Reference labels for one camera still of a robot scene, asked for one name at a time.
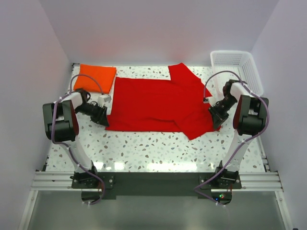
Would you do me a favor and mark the folded orange t shirt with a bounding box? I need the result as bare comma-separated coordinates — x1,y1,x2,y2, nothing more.
73,64,117,94

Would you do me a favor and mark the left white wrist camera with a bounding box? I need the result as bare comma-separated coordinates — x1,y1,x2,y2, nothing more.
97,94,111,107

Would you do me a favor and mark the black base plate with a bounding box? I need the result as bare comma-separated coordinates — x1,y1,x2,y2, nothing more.
71,171,242,201

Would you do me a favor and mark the aluminium rail frame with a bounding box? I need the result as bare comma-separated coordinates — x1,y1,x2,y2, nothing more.
19,171,294,230

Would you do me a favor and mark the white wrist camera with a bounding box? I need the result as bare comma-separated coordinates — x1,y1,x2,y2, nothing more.
203,96,214,104
97,94,111,107

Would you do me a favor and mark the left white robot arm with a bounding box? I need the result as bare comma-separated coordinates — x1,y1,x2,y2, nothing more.
43,88,111,188

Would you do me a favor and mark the white plastic basket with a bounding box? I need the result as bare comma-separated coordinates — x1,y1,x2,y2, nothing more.
210,50,264,98

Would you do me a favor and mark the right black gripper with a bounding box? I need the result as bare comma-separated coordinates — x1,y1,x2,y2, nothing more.
208,94,237,130

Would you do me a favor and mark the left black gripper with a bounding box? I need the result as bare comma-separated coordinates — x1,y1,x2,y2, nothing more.
75,103,109,127

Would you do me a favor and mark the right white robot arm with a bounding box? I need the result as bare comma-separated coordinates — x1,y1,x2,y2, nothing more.
203,80,269,188

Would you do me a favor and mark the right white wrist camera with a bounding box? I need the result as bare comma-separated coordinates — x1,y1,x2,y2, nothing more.
203,96,214,104

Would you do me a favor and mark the red t shirt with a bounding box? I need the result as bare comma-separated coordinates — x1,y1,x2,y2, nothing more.
106,63,216,140

